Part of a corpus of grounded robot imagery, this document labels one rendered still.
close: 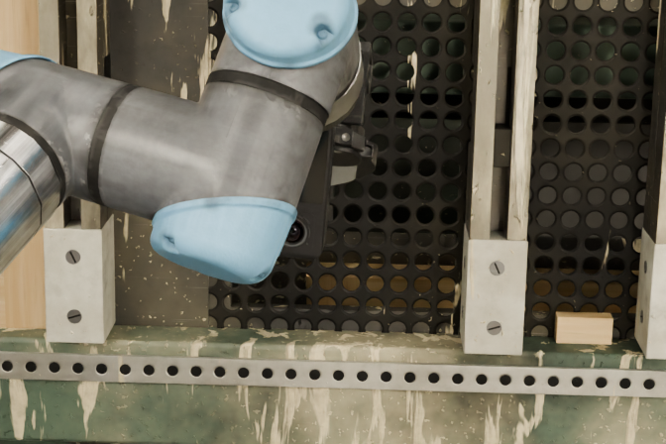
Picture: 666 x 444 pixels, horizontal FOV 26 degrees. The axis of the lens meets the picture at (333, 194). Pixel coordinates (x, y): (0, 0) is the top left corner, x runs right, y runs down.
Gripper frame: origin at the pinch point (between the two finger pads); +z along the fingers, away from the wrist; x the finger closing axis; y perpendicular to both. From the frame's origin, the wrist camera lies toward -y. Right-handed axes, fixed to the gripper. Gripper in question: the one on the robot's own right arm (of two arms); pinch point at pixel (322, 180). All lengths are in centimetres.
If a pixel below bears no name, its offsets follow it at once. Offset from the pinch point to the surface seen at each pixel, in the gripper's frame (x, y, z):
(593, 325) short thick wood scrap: -27, -2, 45
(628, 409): -31, -11, 46
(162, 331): 19.7, -8.0, 43.7
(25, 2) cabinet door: 35.5, 22.2, 26.6
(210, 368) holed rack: 13.5, -11.6, 41.7
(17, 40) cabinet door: 36.2, 18.6, 28.4
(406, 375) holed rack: -7.3, -9.9, 42.7
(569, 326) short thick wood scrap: -24, -3, 45
